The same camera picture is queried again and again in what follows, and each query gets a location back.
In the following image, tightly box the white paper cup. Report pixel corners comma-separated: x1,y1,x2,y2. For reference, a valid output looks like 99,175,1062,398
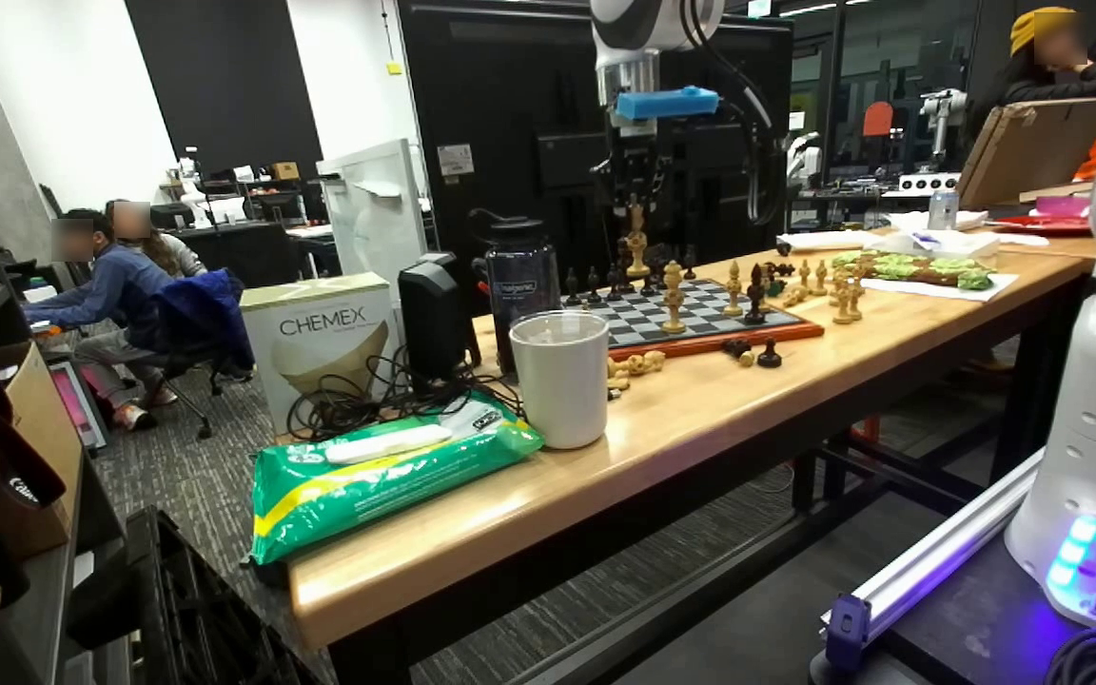
510,307,608,449

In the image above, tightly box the green wet wipes pack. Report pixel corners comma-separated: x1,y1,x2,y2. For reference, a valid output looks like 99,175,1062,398
253,391,542,567

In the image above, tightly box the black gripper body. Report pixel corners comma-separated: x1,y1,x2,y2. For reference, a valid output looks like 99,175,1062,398
608,123,693,207

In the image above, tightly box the blue wrist camera box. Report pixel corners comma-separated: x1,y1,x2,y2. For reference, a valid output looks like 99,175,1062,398
617,83,723,123

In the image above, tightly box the dark pawn near board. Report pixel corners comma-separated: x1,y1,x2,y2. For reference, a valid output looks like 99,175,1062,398
757,344,779,368

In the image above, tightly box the seated woman with long hair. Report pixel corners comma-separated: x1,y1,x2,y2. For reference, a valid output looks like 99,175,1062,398
105,199,204,278

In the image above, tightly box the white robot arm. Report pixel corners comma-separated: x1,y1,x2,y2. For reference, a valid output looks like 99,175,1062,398
585,0,723,207

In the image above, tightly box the seated person in blue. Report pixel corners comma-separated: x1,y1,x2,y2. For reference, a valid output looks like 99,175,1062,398
27,208,170,429

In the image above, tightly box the light chess piece on board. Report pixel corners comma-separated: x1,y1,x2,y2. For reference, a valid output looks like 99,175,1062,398
664,260,685,335

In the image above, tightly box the person in yellow beanie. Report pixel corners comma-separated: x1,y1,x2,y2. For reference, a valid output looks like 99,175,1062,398
1002,3,1096,104

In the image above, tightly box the black coffee grinder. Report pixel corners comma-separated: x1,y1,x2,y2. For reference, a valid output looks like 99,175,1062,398
400,251,461,398

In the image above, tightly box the white cardboard box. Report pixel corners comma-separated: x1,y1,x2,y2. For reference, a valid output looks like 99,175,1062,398
240,269,400,437

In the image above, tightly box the dark pawn on board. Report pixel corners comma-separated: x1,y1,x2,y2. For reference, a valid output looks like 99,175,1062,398
741,267,766,325

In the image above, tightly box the black monitor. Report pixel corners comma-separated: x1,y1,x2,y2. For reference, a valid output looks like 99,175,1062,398
400,0,793,282

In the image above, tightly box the wooden framed chess board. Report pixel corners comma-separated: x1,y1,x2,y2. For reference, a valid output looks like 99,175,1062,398
568,278,823,359

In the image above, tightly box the tall light king piece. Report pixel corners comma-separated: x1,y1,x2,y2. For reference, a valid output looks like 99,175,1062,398
620,203,650,278

